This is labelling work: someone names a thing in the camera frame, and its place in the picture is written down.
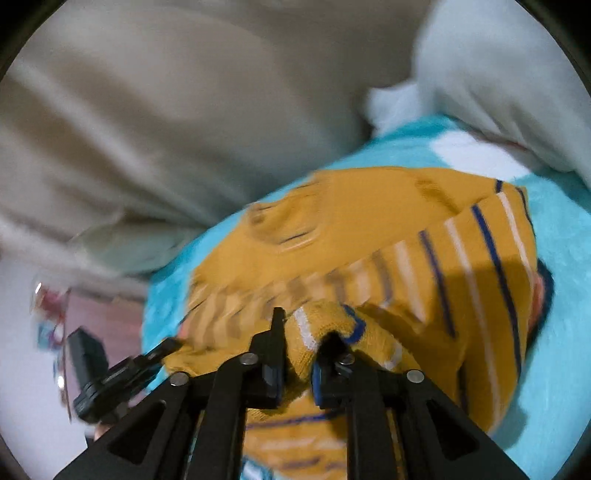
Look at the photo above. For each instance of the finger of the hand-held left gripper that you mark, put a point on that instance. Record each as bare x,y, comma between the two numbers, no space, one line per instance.
161,350

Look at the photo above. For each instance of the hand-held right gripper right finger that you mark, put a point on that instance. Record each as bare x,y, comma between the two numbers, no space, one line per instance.
319,386

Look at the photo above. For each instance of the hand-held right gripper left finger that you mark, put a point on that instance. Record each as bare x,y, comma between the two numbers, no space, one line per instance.
269,369

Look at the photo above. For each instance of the yellow striped knit sweater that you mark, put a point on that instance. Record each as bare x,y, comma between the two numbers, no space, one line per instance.
369,207

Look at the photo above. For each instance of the beige cloth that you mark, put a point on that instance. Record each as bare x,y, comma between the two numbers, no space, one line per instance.
184,115

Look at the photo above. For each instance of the teal fluffy blanket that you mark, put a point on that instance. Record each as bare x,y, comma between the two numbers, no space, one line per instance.
556,369

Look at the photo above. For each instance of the white cloth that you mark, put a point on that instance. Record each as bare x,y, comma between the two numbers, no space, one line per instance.
508,69

